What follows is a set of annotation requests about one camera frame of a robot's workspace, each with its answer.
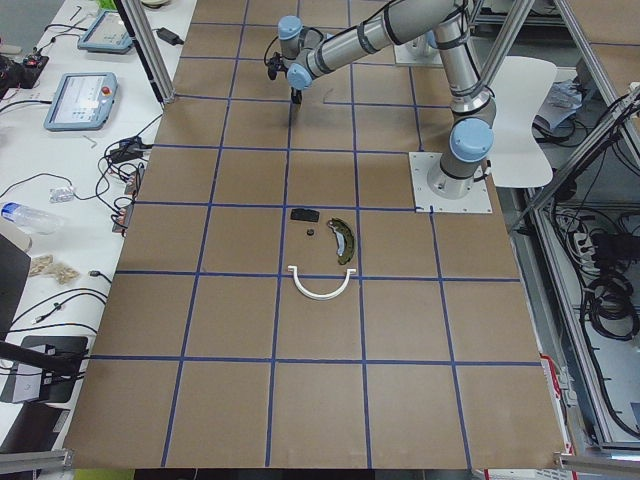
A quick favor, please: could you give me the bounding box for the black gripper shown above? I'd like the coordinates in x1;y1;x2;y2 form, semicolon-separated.
290;88;303;105

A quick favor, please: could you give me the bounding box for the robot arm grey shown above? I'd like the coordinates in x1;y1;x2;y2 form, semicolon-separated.
264;1;496;200

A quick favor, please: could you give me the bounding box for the black brake pad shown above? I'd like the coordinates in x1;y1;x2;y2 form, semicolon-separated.
290;208;320;223

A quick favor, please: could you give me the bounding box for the olive brake shoe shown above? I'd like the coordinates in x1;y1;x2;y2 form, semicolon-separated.
327;217;356;265

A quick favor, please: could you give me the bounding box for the black power adapter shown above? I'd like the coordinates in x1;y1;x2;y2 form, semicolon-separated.
156;27;184;46

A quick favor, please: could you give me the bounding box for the white curved plastic clamp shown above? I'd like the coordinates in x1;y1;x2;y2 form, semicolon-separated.
287;265;358;301

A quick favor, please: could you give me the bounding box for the far teach pendant tablet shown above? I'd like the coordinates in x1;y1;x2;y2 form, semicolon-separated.
77;10;133;54

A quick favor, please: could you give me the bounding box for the teach pendant tablet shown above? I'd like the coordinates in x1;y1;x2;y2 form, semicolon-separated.
43;72;118;132
77;10;133;54

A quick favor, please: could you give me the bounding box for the near teach pendant tablet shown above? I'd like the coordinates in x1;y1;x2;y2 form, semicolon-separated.
43;72;118;132

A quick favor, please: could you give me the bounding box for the white plastic chair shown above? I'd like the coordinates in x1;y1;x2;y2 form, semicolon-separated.
488;56;557;188

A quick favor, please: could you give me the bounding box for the clear plastic water bottle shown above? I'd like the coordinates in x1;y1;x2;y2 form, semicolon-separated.
1;202;64;235

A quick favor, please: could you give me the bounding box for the aluminium frame post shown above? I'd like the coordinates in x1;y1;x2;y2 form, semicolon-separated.
114;0;175;105

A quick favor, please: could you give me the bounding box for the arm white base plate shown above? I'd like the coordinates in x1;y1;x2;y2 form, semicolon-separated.
408;152;493;214

